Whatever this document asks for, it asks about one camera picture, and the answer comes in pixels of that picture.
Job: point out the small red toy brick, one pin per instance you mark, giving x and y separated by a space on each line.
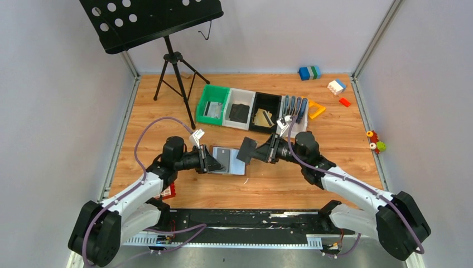
345 102

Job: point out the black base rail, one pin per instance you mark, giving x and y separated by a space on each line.
242 228

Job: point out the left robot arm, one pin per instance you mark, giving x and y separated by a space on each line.
101 228

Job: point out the black card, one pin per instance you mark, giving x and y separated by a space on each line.
246 150

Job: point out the black plastic bin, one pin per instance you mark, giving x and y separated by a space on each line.
268 102

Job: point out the silver cards in green bin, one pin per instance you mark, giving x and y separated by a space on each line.
213 109

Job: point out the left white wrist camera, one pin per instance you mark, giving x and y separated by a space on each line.
195 137

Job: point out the brown leather card holder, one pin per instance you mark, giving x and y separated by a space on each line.
228 157

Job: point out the yellow plastic frame block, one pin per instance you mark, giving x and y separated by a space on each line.
311 109

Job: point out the white blue toy block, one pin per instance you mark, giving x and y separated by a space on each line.
336 87

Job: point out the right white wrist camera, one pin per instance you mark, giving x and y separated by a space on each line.
283 124

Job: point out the white plastic bin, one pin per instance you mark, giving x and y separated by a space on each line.
238 96

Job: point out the gold cards in black bin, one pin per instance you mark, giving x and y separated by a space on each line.
263 118

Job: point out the blue card holder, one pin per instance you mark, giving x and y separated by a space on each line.
294 106

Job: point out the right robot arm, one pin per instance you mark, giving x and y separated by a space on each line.
394 220

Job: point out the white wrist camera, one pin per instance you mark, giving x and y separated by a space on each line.
195 137
283 124

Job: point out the red white toy brick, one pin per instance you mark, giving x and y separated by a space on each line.
169 192

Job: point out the white bin with holders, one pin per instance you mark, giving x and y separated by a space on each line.
297 127

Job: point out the red green toy car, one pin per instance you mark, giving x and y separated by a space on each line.
375 143

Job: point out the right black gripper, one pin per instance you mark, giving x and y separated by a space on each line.
267 152

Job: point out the blue green block stack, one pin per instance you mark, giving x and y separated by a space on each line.
310 73

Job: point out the black music stand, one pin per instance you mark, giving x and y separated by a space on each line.
122 25

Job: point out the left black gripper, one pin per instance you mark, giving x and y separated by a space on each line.
207 163

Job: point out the green plastic bin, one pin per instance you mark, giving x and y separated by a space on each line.
212 93

